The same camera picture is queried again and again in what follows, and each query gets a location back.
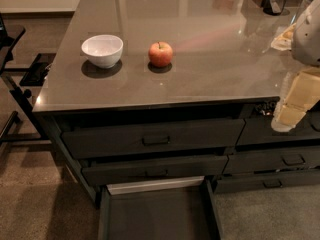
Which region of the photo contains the dark top right drawer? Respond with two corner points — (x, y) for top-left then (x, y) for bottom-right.
(237, 111), (320, 146)

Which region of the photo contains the dark middle right drawer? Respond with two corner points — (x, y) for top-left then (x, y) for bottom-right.
(223, 146), (320, 174)

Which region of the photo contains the dark top left drawer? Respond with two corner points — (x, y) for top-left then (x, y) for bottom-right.
(61, 119), (245, 159)

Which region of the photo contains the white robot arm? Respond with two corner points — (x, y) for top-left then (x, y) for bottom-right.
(271, 0), (320, 132)

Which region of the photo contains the dark counter cabinet frame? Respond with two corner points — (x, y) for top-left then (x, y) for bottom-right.
(37, 98), (320, 199)

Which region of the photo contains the open bottom left drawer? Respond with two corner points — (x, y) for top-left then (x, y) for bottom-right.
(98, 176), (223, 240)

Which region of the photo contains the glass jar with snacks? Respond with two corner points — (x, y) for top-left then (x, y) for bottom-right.
(291, 0), (313, 23)

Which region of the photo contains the dark drawer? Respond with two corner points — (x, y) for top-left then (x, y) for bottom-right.
(237, 111), (320, 146)
(215, 169), (320, 193)
(61, 119), (245, 159)
(82, 154), (227, 186)
(223, 146), (320, 174)

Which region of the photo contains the white ceramic bowl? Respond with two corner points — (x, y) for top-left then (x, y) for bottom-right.
(81, 35), (123, 68)

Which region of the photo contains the black chair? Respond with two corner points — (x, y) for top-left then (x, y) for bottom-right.
(0, 14), (55, 144)

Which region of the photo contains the dark bottom right drawer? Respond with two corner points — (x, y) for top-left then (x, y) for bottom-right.
(215, 169), (320, 193)

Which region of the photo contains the dark middle left drawer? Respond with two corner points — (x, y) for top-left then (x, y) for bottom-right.
(82, 154), (227, 186)

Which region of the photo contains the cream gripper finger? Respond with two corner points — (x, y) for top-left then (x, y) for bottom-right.
(271, 24), (296, 51)
(271, 67), (320, 132)

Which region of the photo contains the red apple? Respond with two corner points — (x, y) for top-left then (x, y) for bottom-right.
(148, 42), (173, 67)

